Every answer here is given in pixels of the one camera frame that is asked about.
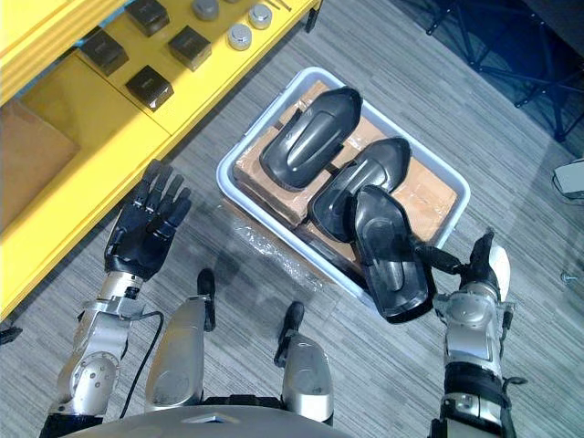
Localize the silver robot torso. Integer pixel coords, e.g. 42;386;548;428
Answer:
40;403;339;438

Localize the dark metal truss frame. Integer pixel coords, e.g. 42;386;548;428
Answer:
423;0;584;143

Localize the dark robot foot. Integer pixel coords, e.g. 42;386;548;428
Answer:
196;267;217;298
278;300;307;339

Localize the dark robot left foot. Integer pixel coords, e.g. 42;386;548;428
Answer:
196;267;217;298

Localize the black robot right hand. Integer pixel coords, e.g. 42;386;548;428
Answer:
412;230;512;303

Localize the silver robot left leg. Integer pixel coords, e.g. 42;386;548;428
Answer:
144;294;215;412

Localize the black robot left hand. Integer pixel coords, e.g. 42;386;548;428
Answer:
103;159;193;282

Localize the dark robot right foot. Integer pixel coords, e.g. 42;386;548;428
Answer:
278;300;307;339

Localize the black square box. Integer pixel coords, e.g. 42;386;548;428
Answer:
124;64;175;114
123;0;172;38
78;26;130;77
166;25;214;73

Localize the silver round weight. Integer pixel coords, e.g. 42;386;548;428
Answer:
191;0;222;22
226;23;254;51
247;3;275;31

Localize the yellow metal shelf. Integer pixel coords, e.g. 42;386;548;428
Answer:
0;0;320;326

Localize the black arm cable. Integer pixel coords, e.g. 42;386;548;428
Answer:
119;310;166;421

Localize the clear plastic film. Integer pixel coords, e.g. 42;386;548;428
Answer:
226;217;326;294

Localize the silver robot right leg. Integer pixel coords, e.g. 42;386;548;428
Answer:
273;328;337;426

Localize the black plastic housing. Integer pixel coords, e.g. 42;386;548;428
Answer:
308;136;413;245
258;86;364;191
348;184;436;326

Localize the brown cardboard panel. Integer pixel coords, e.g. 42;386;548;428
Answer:
0;98;83;235

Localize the white plastic device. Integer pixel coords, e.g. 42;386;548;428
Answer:
551;157;584;203

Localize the white plastic bin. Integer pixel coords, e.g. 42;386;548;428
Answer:
215;66;472;321

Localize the silver robot leg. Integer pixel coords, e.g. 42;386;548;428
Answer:
144;294;215;412
273;328;337;426

